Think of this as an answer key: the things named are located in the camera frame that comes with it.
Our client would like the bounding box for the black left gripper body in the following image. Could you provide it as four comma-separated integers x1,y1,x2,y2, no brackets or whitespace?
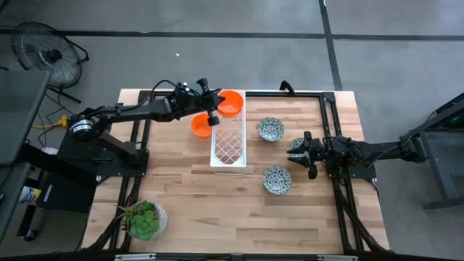
177,77,220,127

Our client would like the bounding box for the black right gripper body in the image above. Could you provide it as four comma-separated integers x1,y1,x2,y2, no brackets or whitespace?
303,130,329,181

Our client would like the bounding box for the teal ceramic patterned bowl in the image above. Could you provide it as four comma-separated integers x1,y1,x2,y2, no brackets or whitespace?
289,136,307,159
262,165,293,196
257,116,286,142

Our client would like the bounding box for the orange plastic mini bowl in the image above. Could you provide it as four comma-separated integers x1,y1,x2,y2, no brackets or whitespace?
216,89,244,118
191,112,214,138

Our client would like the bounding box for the white lattice shelf rack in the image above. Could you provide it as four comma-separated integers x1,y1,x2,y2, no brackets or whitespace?
210,90,247,176

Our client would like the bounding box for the white plant pot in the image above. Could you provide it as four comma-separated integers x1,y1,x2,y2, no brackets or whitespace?
133,202,169,240

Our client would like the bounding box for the dark grey metal stand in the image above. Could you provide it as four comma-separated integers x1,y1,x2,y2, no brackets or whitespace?
400,92,464,211

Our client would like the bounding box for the green succulent plant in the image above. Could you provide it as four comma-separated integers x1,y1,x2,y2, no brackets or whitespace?
115,200,160,241

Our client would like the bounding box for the black case white print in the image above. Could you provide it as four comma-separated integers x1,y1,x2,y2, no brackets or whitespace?
36,170,97,213

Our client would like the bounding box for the black floor fan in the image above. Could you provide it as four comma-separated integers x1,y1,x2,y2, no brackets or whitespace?
11,20,90,104

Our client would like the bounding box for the dark grey desk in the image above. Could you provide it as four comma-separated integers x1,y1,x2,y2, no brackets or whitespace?
0,68,51,240

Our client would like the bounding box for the white blue labelled container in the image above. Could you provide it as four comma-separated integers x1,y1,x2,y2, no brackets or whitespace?
17,185,37,206

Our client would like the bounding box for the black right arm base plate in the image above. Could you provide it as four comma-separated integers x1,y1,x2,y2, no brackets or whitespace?
324,150,378,181

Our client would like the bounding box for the black aluminium table frame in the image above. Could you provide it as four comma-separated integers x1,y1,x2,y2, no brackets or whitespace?
108,88,391,254

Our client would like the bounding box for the silver bracket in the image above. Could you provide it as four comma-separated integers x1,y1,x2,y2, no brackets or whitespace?
318,254,358,261
115,253,157,261

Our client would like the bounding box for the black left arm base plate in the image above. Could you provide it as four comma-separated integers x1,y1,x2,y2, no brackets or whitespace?
57,130,149,178

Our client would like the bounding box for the yellow extension cord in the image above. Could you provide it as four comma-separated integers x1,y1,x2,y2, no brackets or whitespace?
32,115,70,130

